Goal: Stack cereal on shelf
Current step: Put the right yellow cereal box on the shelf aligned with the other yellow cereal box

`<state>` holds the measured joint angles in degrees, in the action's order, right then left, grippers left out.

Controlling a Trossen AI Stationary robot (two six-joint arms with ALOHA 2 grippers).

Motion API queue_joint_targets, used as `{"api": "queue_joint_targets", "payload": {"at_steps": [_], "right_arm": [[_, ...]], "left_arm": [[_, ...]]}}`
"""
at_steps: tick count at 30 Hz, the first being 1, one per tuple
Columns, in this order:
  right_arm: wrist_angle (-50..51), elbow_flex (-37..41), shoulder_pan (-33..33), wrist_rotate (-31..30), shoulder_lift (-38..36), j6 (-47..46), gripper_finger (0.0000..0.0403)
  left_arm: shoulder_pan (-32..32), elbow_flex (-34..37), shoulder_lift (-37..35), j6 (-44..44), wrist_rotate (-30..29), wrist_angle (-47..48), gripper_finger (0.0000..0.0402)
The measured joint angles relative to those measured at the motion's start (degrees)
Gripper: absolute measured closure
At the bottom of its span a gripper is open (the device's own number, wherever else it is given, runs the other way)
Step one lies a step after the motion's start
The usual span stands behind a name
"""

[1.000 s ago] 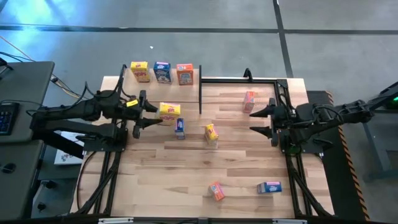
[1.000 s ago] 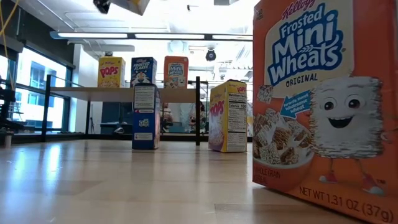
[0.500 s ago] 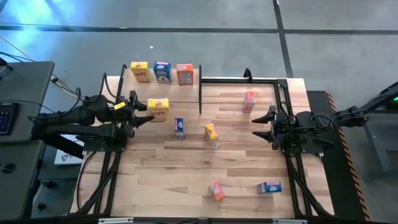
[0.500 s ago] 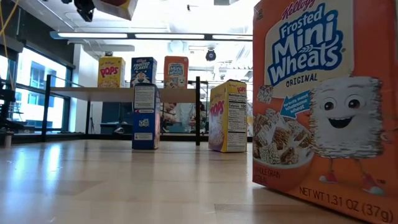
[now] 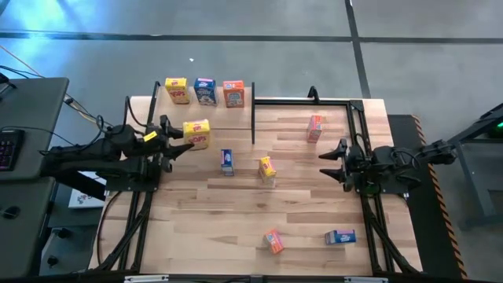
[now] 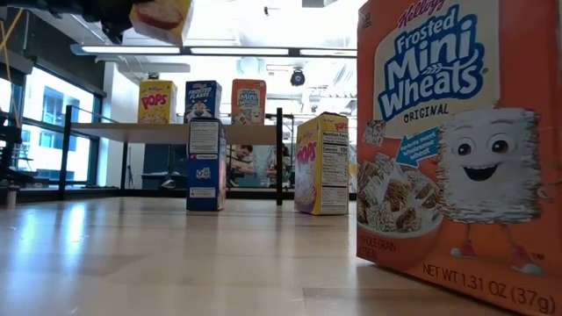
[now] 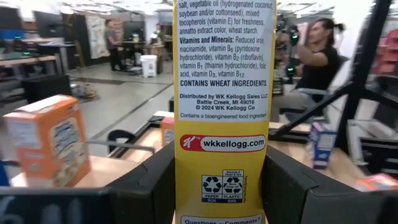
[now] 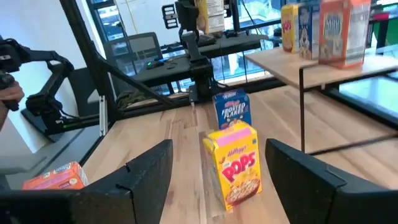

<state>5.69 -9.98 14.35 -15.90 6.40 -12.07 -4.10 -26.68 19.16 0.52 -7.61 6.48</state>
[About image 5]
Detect yellow cable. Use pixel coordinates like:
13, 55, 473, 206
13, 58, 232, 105
0, 43, 107, 127

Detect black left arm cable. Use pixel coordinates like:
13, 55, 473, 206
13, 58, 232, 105
94, 95, 158, 137

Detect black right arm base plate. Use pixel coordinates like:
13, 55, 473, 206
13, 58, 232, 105
351, 161, 422, 197

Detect black keyboard with purple keys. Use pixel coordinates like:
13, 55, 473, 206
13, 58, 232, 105
0, 128, 25, 172

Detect dark grey desk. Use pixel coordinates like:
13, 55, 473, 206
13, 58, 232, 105
0, 176, 57, 279
0, 77, 70, 182

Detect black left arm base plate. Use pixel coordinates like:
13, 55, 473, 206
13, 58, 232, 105
104, 160, 163, 193

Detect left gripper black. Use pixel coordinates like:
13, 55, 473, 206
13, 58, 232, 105
131, 114, 195, 173

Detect orange Mini Wheats cereal box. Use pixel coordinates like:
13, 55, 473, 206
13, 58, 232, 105
306, 114, 324, 144
222, 79, 246, 108
263, 229, 285, 255

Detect yellow Corn Pops cereal box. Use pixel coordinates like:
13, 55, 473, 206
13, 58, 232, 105
182, 119, 211, 151
258, 156, 277, 186
164, 77, 191, 105

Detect black mat with hazard stripe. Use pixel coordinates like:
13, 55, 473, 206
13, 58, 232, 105
387, 113, 469, 281

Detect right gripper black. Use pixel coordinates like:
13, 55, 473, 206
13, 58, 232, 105
318, 138, 376, 193

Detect white bracket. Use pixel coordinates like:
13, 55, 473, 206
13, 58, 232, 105
124, 274, 170, 283
344, 276, 389, 283

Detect grey metal stand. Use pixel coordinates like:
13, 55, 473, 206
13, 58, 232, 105
433, 102, 503, 231

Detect black metal rig frame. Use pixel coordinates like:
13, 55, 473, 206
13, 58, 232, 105
88, 85, 424, 283

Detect white printed sheet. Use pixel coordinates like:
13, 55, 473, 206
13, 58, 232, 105
68, 163, 108, 209

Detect blue Frosted Flakes cereal box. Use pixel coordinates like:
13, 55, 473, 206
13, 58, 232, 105
193, 77, 218, 107
324, 229, 357, 246
220, 148, 236, 177

